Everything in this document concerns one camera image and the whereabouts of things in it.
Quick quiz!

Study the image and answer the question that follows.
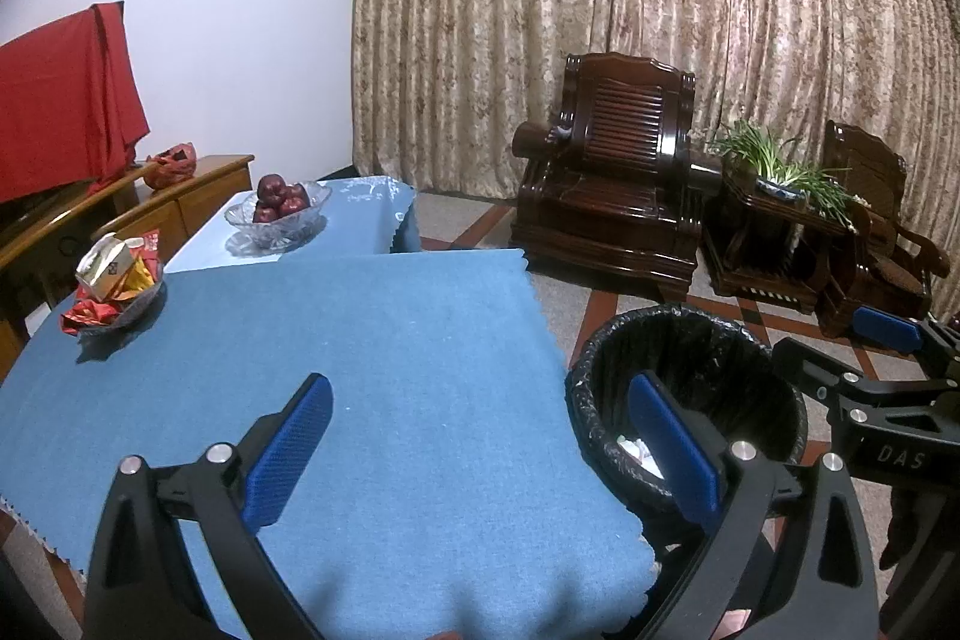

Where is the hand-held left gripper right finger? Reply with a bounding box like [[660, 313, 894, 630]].
[[628, 370, 882, 640]]

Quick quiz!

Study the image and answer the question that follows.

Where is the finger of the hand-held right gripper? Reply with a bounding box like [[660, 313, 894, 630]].
[[851, 304, 960, 386], [771, 337, 944, 432]]

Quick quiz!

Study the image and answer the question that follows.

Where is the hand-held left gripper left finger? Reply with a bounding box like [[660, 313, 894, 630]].
[[82, 372, 335, 640]]

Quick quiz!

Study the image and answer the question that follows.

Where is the black trash bin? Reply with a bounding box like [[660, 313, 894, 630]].
[[564, 302, 809, 521]]

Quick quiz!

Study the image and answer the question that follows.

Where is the dark wooden armchair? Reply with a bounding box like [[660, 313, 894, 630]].
[[814, 119, 952, 337], [510, 51, 725, 304]]

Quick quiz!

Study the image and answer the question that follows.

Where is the dark wooden side table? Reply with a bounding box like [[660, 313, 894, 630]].
[[701, 171, 856, 319]]

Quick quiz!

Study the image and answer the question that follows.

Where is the potted green plant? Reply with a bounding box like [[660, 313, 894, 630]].
[[709, 119, 871, 232]]

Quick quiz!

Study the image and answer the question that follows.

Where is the glass snack dish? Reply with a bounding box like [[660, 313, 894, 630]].
[[71, 276, 166, 335]]

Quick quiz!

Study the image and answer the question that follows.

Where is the glass fruit bowl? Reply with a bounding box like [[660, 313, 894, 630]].
[[225, 181, 332, 249]]

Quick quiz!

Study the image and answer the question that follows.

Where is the light blue tablecloth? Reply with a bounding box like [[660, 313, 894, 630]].
[[163, 176, 421, 274]]

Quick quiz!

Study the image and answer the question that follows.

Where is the pile of red snack packets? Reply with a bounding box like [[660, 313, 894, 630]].
[[60, 231, 166, 337]]

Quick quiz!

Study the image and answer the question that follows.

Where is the gold white carton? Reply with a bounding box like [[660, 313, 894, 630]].
[[75, 233, 140, 301]]

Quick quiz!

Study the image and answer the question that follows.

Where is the pile of dark red apples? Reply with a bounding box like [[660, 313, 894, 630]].
[[253, 173, 311, 225]]

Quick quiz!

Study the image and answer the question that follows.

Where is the wooden cabinet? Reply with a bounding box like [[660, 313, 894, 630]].
[[0, 154, 256, 378]]

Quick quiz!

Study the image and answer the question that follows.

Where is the red gift bag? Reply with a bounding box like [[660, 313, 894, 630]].
[[145, 143, 197, 190]]

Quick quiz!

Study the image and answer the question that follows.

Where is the red cloth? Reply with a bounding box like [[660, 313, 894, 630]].
[[0, 1, 149, 206]]

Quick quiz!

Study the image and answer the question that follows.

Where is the beige patterned curtain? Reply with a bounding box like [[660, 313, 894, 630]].
[[346, 0, 960, 251]]

